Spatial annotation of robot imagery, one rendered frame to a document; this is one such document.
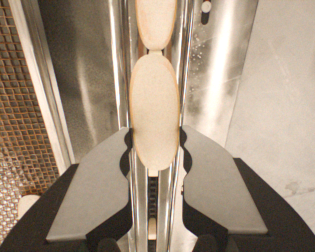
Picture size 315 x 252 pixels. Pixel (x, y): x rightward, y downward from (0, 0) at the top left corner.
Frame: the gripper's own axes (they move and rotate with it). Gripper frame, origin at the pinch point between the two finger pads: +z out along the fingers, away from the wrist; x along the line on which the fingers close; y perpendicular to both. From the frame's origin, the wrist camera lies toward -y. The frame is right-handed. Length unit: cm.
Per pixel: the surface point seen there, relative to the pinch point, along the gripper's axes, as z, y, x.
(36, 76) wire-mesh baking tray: 4.6, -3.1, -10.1
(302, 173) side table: 11.7, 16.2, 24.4
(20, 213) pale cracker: 2.9, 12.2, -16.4
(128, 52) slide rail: 8.7, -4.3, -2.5
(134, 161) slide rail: 8.7, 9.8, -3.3
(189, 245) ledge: 7.4, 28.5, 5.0
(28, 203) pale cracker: 3.3, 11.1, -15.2
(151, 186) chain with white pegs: 9.8, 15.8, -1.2
